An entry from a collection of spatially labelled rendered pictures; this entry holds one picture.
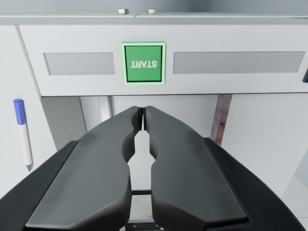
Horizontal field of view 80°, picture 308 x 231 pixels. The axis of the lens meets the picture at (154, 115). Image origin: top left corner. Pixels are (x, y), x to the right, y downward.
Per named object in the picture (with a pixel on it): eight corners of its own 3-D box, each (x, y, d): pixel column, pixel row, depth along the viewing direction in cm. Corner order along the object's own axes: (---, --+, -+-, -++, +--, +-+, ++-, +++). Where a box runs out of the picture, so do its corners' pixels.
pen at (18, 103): (31, 173, 32) (19, 101, 25) (24, 173, 32) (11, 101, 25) (34, 169, 33) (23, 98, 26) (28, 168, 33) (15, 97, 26)
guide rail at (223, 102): (201, 210, 65) (204, 218, 63) (195, 210, 65) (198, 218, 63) (231, 70, 41) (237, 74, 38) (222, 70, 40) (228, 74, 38)
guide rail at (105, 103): (124, 213, 64) (123, 222, 62) (119, 213, 64) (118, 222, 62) (107, 71, 39) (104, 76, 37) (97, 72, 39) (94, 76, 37)
